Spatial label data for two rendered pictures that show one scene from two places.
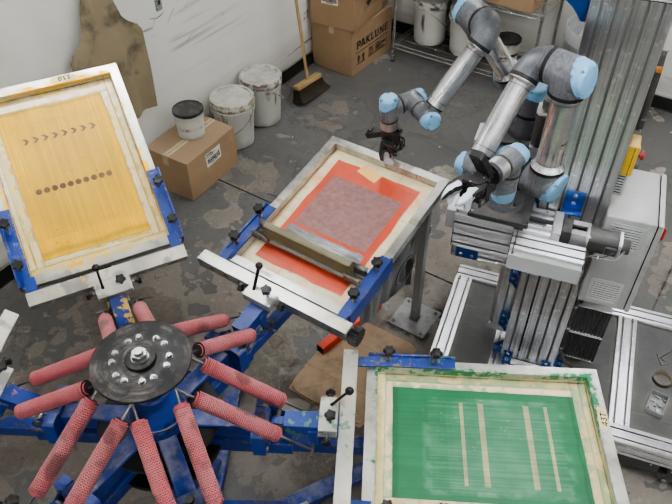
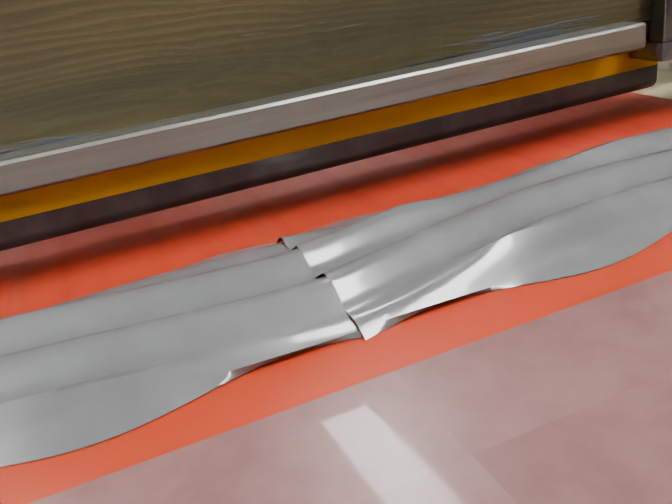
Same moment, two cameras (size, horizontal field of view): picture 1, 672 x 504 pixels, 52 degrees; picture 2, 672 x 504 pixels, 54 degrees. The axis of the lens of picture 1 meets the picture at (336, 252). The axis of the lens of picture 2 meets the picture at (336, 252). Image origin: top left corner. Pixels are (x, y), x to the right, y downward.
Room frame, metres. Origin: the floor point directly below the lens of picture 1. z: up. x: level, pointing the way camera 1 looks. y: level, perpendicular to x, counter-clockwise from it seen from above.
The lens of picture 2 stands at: (2.11, -0.06, 1.15)
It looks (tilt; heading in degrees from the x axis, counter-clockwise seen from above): 32 degrees down; 126
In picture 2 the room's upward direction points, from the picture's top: 5 degrees counter-clockwise
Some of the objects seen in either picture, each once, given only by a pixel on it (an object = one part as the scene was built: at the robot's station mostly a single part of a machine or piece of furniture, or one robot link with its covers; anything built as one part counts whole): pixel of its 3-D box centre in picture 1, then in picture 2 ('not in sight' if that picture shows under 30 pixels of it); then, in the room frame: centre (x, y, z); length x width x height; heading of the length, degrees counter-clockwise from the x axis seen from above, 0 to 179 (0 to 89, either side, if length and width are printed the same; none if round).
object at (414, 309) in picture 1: (421, 256); not in sight; (2.53, -0.43, 0.48); 0.22 x 0.22 x 0.96; 56
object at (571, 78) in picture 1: (555, 131); not in sight; (1.93, -0.73, 1.63); 0.15 x 0.12 x 0.55; 45
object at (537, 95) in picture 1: (530, 95); not in sight; (2.50, -0.80, 1.42); 0.13 x 0.12 x 0.14; 23
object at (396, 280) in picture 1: (382, 279); not in sight; (2.07, -0.20, 0.79); 0.46 x 0.09 x 0.33; 146
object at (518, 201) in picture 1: (505, 190); not in sight; (2.03, -0.63, 1.31); 0.15 x 0.15 x 0.10
